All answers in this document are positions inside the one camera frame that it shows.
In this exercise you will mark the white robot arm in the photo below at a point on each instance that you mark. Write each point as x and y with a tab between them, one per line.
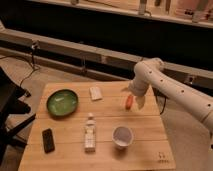
149	73

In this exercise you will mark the white small box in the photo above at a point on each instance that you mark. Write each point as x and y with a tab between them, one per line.
95	93

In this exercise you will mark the black chair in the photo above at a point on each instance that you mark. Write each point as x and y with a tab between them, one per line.
10	104

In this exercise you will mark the white paper cup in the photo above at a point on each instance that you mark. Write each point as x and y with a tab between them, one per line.
122	137

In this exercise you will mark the green round plate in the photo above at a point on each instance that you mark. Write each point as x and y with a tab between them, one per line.
62	103

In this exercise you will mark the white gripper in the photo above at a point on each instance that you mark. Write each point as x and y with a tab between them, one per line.
138	88

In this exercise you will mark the black smartphone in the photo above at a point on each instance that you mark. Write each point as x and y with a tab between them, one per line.
48	140

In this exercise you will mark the clear plastic bottle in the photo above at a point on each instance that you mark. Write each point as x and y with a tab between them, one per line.
90	134

